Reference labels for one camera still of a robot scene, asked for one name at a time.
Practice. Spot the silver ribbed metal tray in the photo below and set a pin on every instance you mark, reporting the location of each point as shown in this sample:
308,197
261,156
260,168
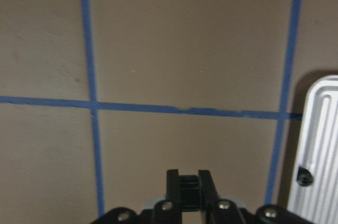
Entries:
317,152

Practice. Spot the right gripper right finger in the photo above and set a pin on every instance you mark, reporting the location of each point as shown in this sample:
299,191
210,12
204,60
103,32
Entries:
215,209

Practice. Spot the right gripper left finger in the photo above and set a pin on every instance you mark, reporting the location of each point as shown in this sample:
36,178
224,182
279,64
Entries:
169,209

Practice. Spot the black bearing gear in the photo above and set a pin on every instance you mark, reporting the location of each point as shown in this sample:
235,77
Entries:
304,177
190,193

